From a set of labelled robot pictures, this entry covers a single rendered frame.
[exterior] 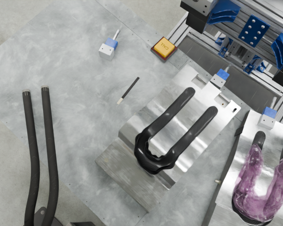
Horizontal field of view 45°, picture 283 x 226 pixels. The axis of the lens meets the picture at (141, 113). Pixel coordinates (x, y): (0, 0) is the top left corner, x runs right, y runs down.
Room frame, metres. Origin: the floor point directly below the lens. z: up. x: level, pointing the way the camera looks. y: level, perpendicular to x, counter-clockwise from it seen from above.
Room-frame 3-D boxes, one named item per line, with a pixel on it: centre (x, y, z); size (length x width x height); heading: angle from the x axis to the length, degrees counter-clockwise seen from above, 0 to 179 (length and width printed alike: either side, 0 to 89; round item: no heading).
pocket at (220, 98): (0.45, -0.29, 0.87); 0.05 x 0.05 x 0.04; 53
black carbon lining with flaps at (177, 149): (0.31, -0.12, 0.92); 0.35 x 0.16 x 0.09; 143
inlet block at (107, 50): (0.67, 0.15, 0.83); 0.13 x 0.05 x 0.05; 161
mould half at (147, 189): (0.31, -0.11, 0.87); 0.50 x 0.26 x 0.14; 143
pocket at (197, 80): (0.52, -0.20, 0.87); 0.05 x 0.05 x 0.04; 53
